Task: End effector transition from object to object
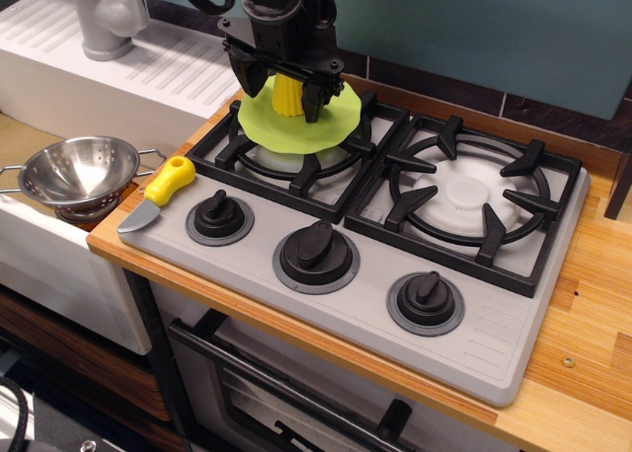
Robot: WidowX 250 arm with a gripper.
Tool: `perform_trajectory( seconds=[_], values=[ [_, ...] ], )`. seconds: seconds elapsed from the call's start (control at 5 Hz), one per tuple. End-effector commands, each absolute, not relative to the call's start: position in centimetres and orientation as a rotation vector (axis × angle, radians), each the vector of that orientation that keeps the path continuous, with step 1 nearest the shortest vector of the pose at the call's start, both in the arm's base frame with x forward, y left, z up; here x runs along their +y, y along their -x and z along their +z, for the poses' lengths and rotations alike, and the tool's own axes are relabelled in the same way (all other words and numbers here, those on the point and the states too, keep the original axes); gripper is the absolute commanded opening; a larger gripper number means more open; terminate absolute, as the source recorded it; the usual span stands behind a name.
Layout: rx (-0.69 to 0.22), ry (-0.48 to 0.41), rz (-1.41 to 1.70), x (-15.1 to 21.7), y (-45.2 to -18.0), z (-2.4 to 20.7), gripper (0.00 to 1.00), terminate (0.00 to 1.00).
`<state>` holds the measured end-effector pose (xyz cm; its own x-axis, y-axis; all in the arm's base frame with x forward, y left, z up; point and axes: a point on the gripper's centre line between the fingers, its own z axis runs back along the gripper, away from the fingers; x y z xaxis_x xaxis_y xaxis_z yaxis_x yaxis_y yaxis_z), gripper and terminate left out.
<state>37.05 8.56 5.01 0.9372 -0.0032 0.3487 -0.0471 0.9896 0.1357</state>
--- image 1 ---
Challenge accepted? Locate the white right burner cap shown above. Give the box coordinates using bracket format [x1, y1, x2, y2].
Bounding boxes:
[414, 157, 520, 237]

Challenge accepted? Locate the white toy sink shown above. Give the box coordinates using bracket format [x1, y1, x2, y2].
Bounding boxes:
[1, 0, 239, 355]

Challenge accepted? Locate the yellow toy corn cob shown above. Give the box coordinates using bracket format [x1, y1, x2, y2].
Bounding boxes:
[272, 73, 304, 116]

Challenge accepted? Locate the grey toy stove top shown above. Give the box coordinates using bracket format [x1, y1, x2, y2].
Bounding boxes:
[118, 93, 591, 406]

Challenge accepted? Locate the black stove knob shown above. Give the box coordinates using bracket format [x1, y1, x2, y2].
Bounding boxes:
[273, 220, 360, 295]
[186, 189, 255, 247]
[386, 271, 465, 338]

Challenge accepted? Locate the grey toy faucet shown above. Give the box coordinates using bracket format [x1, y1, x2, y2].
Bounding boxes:
[75, 0, 149, 61]

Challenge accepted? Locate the black burner grate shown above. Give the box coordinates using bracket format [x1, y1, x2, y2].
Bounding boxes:
[187, 92, 410, 223]
[345, 114, 591, 297]

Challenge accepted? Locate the steel colander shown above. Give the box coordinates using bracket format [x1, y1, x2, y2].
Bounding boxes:
[1, 136, 166, 213]

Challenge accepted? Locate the yellow handled toy knife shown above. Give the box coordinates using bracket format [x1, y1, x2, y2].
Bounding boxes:
[117, 156, 197, 234]

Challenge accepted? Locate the black middle stove knob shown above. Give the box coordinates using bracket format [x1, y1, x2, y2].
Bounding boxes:
[273, 220, 360, 295]

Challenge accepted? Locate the black left stove knob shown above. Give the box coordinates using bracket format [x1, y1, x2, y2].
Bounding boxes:
[186, 189, 255, 247]

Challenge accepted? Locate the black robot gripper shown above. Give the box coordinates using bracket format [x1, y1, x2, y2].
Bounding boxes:
[218, 12, 343, 123]

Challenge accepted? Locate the black right stove knob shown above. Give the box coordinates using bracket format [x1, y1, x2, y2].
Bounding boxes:
[386, 271, 465, 338]

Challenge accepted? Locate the black left burner grate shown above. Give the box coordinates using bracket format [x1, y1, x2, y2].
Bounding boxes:
[187, 92, 410, 223]

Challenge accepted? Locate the toy oven door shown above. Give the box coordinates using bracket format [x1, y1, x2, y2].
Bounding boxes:
[151, 283, 511, 451]

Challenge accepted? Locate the green round plate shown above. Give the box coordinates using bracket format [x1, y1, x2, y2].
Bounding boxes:
[238, 76, 361, 155]

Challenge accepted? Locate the black right burner grate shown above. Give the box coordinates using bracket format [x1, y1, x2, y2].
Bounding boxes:
[345, 114, 591, 297]

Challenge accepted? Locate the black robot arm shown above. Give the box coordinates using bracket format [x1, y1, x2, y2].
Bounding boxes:
[218, 0, 344, 123]

